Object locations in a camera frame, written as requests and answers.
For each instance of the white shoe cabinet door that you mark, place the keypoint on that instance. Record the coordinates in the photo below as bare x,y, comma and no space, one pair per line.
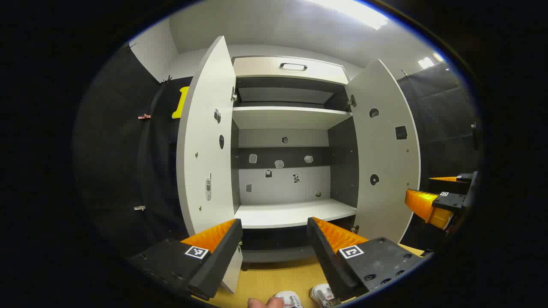
385,149
205,149

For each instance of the ceiling light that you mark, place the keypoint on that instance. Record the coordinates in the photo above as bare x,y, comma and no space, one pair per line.
355,10
426,63

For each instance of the white cabinet shelf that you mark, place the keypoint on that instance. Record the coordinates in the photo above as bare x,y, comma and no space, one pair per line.
291,117

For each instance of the white canvas shoe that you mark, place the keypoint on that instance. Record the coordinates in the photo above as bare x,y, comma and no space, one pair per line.
322,294
289,299

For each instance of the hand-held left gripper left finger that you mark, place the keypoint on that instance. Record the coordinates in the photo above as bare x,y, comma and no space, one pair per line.
214,269

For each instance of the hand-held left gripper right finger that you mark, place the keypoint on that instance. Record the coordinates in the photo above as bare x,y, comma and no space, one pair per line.
329,265

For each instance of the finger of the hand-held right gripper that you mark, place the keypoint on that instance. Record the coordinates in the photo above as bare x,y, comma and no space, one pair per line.
428,207
447,186

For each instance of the black backdrop cloth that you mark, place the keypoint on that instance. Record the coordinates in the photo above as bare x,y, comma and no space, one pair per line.
445,115
120,171

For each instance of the white grey shoe cabinet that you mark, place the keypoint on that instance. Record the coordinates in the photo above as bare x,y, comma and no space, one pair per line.
291,214

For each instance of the white cabinet drawer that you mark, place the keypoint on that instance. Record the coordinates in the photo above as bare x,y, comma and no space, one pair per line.
257,68

